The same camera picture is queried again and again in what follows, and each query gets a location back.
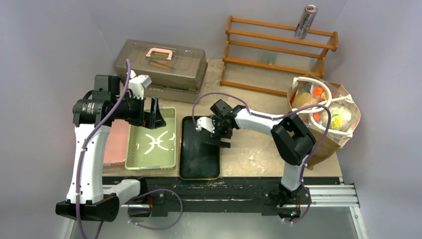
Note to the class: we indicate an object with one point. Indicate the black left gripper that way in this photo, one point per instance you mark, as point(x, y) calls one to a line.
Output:
point(150, 119)

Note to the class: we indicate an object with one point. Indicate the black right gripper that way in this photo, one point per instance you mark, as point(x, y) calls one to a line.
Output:
point(215, 128)

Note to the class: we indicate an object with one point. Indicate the clear plastic grocery bag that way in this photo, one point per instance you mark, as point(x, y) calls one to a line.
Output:
point(326, 109)

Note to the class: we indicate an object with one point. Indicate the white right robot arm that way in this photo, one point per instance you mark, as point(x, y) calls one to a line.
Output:
point(293, 140)

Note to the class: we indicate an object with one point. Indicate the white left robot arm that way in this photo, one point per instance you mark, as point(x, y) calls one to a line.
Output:
point(111, 99)

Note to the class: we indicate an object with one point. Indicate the green plastic basket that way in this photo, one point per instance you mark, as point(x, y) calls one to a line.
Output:
point(151, 149)

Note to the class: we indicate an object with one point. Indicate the black tray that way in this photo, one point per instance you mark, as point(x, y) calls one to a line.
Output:
point(199, 160)

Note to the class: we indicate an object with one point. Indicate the pink plastic basket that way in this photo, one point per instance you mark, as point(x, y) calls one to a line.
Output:
point(116, 145)

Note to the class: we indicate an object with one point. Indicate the brown translucent storage box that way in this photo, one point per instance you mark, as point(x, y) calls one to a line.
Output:
point(180, 79)

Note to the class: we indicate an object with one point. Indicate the orange wooden rack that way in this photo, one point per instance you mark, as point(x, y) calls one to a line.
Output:
point(317, 67)

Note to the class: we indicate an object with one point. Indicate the brown paper bag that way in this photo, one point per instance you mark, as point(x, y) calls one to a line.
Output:
point(328, 146)

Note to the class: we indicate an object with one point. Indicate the silver drink can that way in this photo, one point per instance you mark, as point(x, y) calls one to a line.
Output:
point(305, 21)

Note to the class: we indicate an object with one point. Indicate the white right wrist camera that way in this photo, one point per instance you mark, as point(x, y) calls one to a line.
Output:
point(205, 123)

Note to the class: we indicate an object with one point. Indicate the pink box handle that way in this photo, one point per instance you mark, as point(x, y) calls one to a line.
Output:
point(167, 52)

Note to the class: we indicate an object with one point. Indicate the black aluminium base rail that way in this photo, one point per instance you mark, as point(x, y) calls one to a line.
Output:
point(235, 207)

